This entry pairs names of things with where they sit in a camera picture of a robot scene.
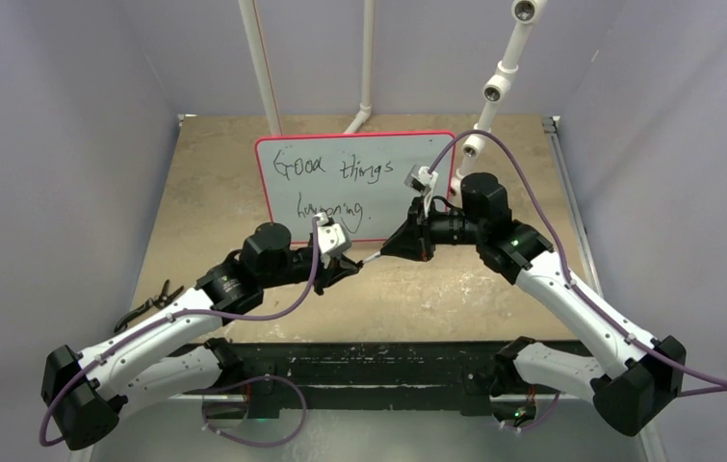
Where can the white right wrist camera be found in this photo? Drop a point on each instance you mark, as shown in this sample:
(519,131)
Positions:
(422,180)

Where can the black pliers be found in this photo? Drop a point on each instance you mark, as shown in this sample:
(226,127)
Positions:
(161,301)

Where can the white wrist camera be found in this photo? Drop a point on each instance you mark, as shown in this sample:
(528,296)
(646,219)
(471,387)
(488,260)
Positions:
(331,237)
(422,180)

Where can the black white marker pen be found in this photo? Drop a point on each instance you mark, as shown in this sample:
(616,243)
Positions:
(369,259)

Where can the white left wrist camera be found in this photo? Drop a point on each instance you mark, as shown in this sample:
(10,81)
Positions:
(331,237)

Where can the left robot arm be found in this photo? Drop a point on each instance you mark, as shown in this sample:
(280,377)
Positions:
(87,392)

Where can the white PVC pole left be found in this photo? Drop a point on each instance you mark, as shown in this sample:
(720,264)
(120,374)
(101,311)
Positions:
(256,45)

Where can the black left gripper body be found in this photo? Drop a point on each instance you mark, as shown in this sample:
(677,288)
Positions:
(323,275)

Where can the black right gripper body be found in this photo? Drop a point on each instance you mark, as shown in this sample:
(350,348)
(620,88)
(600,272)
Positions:
(437,228)

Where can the white PVC pole middle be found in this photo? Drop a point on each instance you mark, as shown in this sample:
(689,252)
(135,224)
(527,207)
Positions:
(365,104)

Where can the white PVC pole with fittings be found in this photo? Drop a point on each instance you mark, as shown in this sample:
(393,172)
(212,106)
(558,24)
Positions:
(526,14)

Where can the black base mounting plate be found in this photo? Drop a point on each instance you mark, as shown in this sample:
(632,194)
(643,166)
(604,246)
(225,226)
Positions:
(465,377)

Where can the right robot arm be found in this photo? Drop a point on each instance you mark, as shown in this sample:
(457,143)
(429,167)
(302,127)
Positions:
(627,375)

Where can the right side aluminium rail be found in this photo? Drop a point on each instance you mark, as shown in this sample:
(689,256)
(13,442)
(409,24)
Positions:
(550,127)

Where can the aluminium frame rail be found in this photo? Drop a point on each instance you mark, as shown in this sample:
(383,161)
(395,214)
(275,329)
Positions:
(408,422)

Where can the pink-framed whiteboard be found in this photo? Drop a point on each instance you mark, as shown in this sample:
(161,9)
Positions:
(356,179)

